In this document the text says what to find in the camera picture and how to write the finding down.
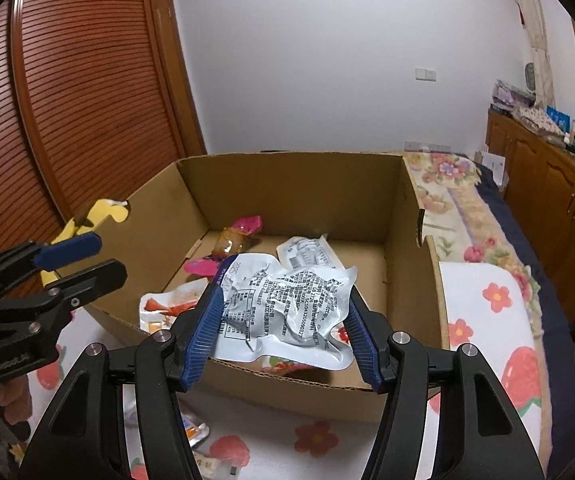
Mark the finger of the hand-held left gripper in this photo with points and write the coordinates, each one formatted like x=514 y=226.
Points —
x=92 y=277
x=67 y=251

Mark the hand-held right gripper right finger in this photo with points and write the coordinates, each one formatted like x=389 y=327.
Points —
x=365 y=345

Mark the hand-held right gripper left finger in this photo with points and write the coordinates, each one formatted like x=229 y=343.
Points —
x=202 y=340

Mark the orange and white snack packet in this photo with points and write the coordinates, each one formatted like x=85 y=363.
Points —
x=167 y=302

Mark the pink snack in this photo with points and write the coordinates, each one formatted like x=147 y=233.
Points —
x=202 y=265
x=240 y=230

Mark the silver snack packet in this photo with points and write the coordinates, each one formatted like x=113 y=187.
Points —
x=287 y=310

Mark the long white snack packet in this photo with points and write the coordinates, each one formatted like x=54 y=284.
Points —
x=307 y=255

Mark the brown cardboard box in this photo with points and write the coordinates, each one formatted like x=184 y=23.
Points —
x=292 y=195

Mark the person's left hand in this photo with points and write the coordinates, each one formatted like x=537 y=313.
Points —
x=15 y=405

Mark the yellow plush toy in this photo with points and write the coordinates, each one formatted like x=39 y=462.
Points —
x=102 y=210

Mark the small orange snack packet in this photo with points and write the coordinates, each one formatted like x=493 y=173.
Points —
x=195 y=430

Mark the white fruit print blanket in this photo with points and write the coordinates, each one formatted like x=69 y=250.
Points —
x=472 y=300

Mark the small white snack packet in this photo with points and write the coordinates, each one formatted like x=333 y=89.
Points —
x=210 y=467

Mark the brown slatted wardrobe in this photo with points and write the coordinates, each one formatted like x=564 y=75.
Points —
x=92 y=85

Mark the floral quilt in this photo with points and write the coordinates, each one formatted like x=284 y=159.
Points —
x=447 y=195

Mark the navy bed sheet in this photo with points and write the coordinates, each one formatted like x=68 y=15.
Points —
x=542 y=270

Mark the white paper bag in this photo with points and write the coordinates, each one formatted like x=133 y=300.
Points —
x=492 y=165

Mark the wooden cabinet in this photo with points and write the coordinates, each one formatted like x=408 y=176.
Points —
x=542 y=185

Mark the stack of patterned boxes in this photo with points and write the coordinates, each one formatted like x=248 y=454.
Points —
x=522 y=110

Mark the small blue box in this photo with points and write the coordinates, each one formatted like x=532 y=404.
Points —
x=558 y=117

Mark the small white fan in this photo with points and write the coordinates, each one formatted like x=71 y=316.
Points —
x=530 y=76

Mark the beige curtain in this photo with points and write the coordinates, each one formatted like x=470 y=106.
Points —
x=535 y=35

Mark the white wall switch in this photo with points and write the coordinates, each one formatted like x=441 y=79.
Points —
x=425 y=74

